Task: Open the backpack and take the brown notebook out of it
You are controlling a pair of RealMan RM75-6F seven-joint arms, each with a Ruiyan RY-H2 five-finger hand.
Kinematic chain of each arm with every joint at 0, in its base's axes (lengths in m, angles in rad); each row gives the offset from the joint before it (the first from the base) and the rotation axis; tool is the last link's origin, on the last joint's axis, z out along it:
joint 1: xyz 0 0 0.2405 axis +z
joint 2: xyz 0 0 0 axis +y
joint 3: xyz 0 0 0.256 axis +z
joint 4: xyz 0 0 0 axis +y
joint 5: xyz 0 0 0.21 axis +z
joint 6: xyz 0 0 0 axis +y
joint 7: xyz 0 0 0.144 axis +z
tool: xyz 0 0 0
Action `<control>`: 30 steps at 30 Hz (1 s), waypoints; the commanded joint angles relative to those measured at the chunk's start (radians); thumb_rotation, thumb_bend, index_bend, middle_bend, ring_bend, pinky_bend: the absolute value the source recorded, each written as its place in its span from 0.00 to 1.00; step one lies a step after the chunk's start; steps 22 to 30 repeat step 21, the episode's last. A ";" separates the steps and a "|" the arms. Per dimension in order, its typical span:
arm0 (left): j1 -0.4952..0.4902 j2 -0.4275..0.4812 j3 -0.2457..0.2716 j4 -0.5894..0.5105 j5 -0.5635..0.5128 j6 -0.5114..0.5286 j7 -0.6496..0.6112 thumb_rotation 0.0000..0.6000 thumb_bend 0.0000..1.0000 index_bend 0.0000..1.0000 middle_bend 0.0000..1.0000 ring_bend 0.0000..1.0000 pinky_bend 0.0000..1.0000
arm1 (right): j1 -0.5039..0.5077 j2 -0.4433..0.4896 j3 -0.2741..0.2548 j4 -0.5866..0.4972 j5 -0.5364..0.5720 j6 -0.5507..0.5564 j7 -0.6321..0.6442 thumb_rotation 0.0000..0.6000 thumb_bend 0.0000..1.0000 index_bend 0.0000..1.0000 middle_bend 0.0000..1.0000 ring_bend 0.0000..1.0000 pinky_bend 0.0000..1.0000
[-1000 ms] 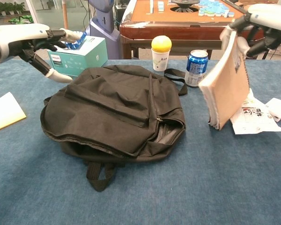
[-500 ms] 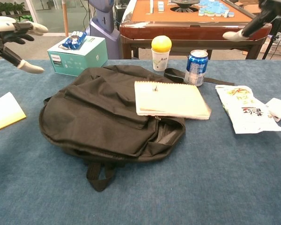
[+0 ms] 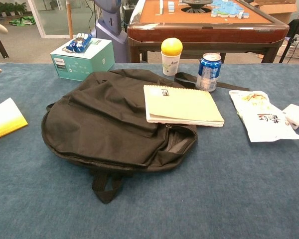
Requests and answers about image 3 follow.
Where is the spiral notebook with kraft cover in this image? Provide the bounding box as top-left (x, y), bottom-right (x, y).
top-left (143, 84), bottom-right (225, 128)

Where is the black fabric backpack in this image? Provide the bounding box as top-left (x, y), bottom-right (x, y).
top-left (41, 69), bottom-right (250, 205)

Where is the white snack bag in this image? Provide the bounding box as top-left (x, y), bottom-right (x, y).
top-left (229, 90), bottom-right (299, 143)

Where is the white paper cup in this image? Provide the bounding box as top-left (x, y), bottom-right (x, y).
top-left (161, 51), bottom-right (181, 76)

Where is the blue beverage can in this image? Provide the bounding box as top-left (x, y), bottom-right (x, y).
top-left (196, 52), bottom-right (222, 93)

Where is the yellow ball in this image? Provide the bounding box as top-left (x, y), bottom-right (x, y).
top-left (160, 37), bottom-right (183, 56)

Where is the teal Philips product box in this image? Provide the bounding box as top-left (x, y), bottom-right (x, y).
top-left (50, 37), bottom-right (115, 82)

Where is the blue-purple robot kiosk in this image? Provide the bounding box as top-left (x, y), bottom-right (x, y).
top-left (91, 0), bottom-right (129, 64)

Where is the brown mahjong table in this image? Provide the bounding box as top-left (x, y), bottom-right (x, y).
top-left (127, 0), bottom-right (290, 64)

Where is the blue cookie pack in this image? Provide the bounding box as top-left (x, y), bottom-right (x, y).
top-left (65, 32), bottom-right (93, 53)

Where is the blue felt table mat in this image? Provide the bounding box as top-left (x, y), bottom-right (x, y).
top-left (0, 62), bottom-right (299, 239)

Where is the wooden pole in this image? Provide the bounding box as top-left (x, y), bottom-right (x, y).
top-left (66, 0), bottom-right (74, 43)

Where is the pile of blue mahjong tiles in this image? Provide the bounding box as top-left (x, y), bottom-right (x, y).
top-left (210, 0), bottom-right (250, 19)

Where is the white and yellow booklet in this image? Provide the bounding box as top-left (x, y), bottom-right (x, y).
top-left (0, 97), bottom-right (29, 143)

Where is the small white box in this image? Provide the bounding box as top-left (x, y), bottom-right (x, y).
top-left (282, 104), bottom-right (299, 130)

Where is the green cloth on floor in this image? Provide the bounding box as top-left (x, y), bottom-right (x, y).
top-left (9, 15), bottom-right (36, 26)

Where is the white plastic basket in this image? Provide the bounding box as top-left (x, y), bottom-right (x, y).
top-left (276, 37), bottom-right (299, 60)

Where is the black tripod stand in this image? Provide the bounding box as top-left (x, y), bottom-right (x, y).
top-left (279, 0), bottom-right (299, 64)

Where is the cardboard box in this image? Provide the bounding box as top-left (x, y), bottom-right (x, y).
top-left (249, 0), bottom-right (299, 25)

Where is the row of potted plants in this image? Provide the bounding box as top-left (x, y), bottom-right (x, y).
top-left (0, 1), bottom-right (27, 18)

